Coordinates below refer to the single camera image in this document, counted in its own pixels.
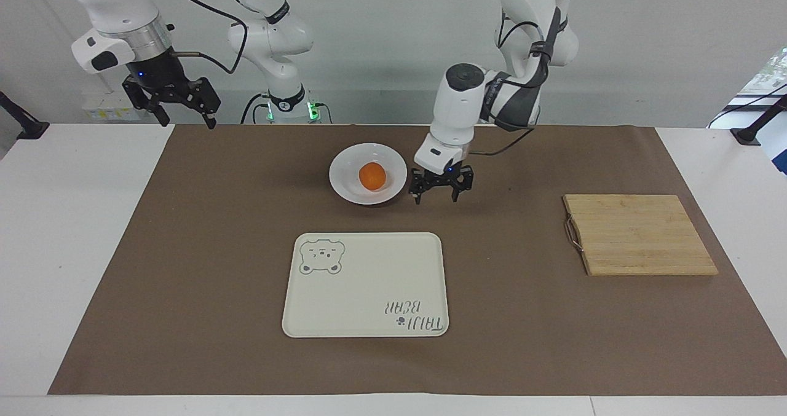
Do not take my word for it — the white round plate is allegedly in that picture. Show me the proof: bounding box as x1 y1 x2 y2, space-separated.
328 143 408 206

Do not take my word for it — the black stand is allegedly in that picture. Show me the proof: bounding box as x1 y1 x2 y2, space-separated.
0 90 50 141
730 93 787 147

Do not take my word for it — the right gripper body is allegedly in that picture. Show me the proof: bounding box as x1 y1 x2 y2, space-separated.
126 50 192 98

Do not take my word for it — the cream tray with bear print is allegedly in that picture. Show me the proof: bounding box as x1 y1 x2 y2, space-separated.
282 232 450 339

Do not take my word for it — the wooden cutting board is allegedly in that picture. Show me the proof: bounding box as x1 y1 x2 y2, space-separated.
563 194 719 277

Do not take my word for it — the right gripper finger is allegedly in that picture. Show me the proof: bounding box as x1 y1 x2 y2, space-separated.
175 77 223 130
121 76 171 128

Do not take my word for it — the orange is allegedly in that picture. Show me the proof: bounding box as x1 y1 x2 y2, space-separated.
358 162 387 192

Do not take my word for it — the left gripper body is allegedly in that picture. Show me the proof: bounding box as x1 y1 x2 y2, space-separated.
423 158 472 184

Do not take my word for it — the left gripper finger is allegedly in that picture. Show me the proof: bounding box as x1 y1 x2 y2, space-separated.
451 166 475 204
408 168 436 206

